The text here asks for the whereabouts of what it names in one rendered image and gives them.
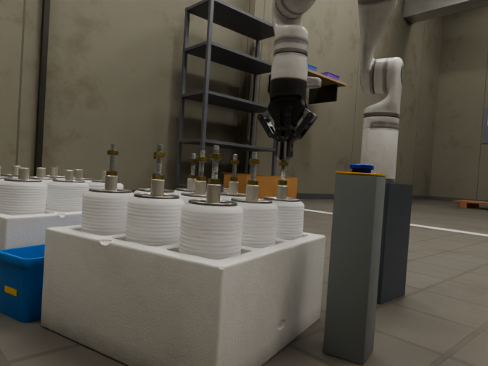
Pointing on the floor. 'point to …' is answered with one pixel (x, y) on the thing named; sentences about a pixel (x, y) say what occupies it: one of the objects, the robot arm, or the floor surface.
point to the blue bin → (22, 282)
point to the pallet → (470, 203)
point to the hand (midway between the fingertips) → (284, 151)
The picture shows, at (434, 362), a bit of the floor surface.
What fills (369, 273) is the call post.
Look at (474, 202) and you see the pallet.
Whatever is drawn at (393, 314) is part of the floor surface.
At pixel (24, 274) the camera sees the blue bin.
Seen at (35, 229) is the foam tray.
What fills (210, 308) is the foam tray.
